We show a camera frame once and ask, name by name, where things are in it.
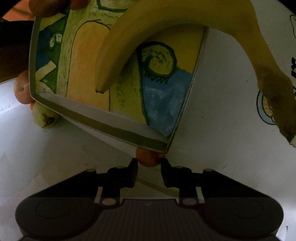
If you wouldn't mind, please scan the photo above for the large yellow banana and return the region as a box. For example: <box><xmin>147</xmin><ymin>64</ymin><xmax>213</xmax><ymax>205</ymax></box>
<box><xmin>95</xmin><ymin>1</ymin><xmax>295</xmax><ymax>145</ymax></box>

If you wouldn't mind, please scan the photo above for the red apple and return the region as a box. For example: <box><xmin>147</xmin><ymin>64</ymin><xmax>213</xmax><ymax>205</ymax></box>
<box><xmin>14</xmin><ymin>70</ymin><xmax>34</xmax><ymax>104</ymax></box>
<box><xmin>29</xmin><ymin>0</ymin><xmax>89</xmax><ymax>18</ymax></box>

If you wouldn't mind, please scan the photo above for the orange tangerine near tray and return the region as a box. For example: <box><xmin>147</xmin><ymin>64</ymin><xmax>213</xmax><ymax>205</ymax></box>
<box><xmin>136</xmin><ymin>148</ymin><xmax>165</xmax><ymax>167</ymax></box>

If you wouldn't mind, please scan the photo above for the grey cardboard tray box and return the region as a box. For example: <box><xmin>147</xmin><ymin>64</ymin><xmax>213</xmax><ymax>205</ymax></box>
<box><xmin>29</xmin><ymin>18</ymin><xmax>199</xmax><ymax>153</ymax></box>

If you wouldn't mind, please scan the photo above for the pale green pear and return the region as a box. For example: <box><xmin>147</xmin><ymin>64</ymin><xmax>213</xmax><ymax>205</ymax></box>
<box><xmin>32</xmin><ymin>102</ymin><xmax>60</xmax><ymax>128</ymax></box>

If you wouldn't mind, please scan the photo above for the colourful dinosaur drawing liner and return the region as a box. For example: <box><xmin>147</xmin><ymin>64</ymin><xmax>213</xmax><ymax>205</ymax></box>
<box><xmin>36</xmin><ymin>1</ymin><xmax>204</xmax><ymax>137</ymax></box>

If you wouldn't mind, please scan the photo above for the red apple behind tray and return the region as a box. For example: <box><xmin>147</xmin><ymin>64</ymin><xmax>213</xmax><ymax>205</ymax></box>
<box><xmin>14</xmin><ymin>70</ymin><xmax>34</xmax><ymax>104</ymax></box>

